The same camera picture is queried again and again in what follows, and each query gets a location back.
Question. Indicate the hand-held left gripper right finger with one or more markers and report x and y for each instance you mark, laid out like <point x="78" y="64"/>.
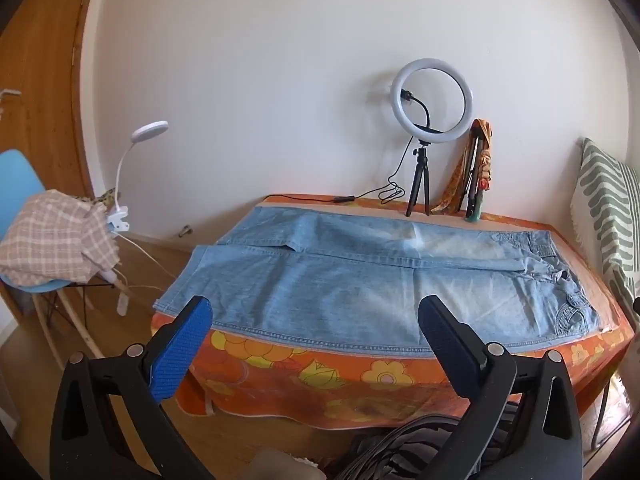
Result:
<point x="450" y="355"/>

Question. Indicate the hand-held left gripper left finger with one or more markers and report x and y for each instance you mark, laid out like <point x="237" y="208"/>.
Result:
<point x="176" y="355"/>

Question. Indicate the light blue denim pants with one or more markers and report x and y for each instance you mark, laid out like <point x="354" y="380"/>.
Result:
<point x="325" y="285"/>

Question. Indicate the orange floral tablecloth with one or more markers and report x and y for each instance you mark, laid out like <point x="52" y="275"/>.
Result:
<point x="350" y="380"/>

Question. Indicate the person's zebra striped trousers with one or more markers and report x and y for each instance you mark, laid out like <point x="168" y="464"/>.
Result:
<point x="400" y="450"/>

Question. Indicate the brass door stop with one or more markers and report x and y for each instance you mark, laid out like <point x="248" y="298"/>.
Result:
<point x="184" y="231"/>

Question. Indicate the beige plaid cloth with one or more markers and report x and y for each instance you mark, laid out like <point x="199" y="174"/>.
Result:
<point x="55" y="235"/>

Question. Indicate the leopard patterned cloth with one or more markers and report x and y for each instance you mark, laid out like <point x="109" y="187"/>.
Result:
<point x="106" y="196"/>

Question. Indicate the black folded stand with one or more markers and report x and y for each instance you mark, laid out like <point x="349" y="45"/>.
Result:
<point x="472" y="180"/>

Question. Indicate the colourful figurine with teal base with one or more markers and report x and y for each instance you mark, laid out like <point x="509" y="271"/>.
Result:
<point x="484" y="170"/>

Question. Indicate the green white striped cushion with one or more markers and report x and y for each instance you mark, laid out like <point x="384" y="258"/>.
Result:
<point x="605" y="195"/>

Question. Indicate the white clip desk lamp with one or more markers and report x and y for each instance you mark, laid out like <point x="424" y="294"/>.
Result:
<point x="150" y="130"/>

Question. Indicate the blue plastic chair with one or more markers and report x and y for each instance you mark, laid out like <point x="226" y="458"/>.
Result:
<point x="12" y="180"/>

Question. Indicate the wooden door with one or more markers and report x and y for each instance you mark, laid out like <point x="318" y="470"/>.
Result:
<point x="45" y="60"/>

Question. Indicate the black metal chair frame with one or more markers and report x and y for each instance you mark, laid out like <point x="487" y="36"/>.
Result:
<point x="600" y="410"/>

